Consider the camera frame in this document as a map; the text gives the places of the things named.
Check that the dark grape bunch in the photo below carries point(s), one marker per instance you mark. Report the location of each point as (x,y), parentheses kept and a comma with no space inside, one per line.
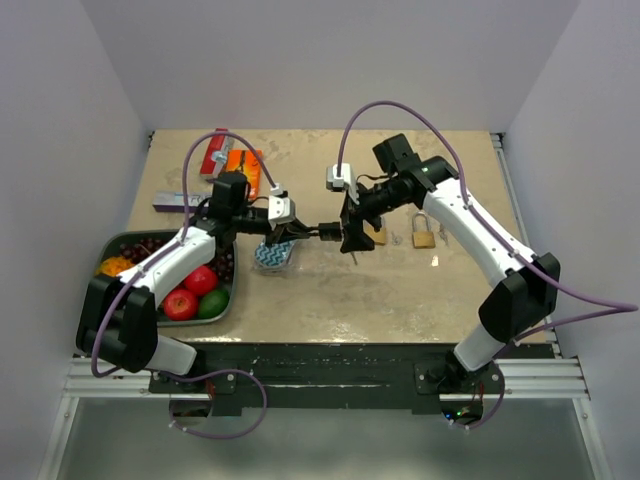
(223,264)

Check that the red apple front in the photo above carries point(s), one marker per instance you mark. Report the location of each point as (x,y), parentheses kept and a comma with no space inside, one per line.
(180,305)

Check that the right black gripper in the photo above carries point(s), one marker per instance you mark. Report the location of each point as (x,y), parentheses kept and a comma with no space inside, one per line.
(356,239)

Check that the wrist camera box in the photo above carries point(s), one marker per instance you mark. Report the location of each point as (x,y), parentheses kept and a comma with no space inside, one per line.
(281,208)
(341,178)

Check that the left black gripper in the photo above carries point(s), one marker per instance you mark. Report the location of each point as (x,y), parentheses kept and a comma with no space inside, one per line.
(289,231)

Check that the orange flower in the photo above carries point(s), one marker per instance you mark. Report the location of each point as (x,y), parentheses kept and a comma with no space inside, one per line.
(114,265)

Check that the silver keys beside large padlock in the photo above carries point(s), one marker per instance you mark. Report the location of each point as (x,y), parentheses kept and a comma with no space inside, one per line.
(396,239)

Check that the brass padlock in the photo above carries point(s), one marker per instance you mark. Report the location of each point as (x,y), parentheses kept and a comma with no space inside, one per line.
(379,237)
(422,234)

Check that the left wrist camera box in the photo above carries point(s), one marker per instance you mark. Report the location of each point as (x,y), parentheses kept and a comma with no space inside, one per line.
(281,208)

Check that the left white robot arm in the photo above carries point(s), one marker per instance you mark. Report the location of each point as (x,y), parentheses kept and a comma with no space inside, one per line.
(118,322)

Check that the orange razor package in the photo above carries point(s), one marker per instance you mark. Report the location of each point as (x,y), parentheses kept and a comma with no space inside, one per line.
(245,162)

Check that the astronaut keychain with keys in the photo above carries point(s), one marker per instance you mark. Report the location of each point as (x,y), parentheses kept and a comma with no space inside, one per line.
(442,233)

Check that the blue zigzag sponge pack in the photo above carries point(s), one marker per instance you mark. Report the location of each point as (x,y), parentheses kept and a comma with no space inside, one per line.
(273,259)

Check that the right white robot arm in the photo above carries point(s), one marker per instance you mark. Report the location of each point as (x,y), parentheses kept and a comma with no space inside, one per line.
(522,291)

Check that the purple white toothpaste box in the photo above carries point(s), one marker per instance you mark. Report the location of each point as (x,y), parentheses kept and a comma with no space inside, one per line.
(173,201)

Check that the red apple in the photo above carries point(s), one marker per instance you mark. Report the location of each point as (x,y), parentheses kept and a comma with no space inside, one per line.
(180,305)
(201,281)

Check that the grey fruit tray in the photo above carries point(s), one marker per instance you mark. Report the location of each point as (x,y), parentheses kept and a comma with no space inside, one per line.
(111,248)

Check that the green avocado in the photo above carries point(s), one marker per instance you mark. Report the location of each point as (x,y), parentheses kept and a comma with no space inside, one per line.
(213,304)

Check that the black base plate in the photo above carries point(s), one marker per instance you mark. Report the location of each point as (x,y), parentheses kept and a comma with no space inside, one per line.
(236,376)

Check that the red apple back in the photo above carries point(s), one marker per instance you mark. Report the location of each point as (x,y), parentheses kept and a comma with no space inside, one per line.
(201,281)

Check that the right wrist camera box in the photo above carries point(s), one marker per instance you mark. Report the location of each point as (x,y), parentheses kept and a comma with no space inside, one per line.
(341,178)

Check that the red box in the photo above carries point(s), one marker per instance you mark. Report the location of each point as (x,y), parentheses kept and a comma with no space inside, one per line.
(216,156)

